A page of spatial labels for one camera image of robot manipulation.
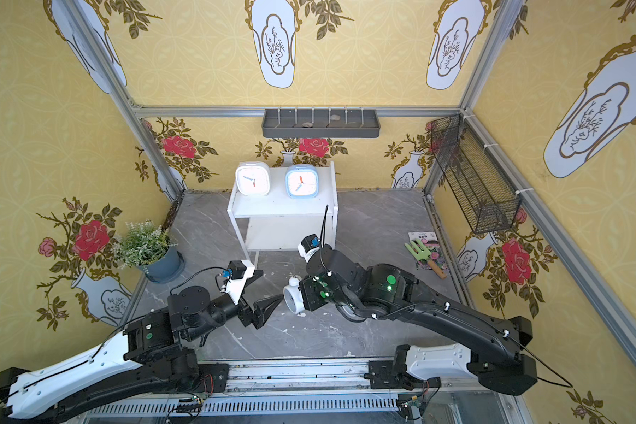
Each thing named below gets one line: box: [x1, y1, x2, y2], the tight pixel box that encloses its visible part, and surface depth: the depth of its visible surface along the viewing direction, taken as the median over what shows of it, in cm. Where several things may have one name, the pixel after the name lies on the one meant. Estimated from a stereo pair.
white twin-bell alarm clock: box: [282, 275, 306, 318], surface depth 66 cm
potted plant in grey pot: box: [110, 219, 187, 284], surface depth 85 cm
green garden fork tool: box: [404, 238, 447, 281], surface depth 102 cm
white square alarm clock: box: [234, 161, 271, 197], surface depth 73 cm
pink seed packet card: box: [408, 231, 448, 271], surface depth 105 cm
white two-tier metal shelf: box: [227, 160, 339, 268], surface depth 75 cm
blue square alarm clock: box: [284, 164, 320, 200], surface depth 72 cm
